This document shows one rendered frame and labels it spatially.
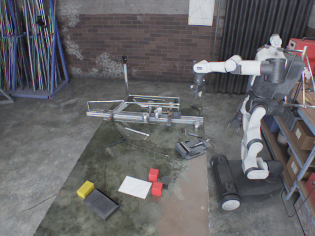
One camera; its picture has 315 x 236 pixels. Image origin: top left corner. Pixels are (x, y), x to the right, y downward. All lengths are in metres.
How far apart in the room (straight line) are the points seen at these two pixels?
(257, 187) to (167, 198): 1.30
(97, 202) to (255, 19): 3.38
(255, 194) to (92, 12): 3.92
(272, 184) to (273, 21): 2.50
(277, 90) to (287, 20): 2.44
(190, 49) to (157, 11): 0.91
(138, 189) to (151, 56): 3.39
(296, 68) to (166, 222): 1.22
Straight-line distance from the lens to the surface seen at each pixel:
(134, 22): 4.16
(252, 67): 1.42
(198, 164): 1.27
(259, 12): 3.78
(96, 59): 4.60
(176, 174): 1.20
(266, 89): 1.60
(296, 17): 4.01
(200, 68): 1.56
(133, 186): 1.15
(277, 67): 1.39
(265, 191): 2.23
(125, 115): 1.62
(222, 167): 2.27
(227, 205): 2.14
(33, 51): 4.65
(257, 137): 1.90
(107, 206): 1.07
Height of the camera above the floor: 1.78
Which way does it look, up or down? 34 degrees down
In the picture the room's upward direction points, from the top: straight up
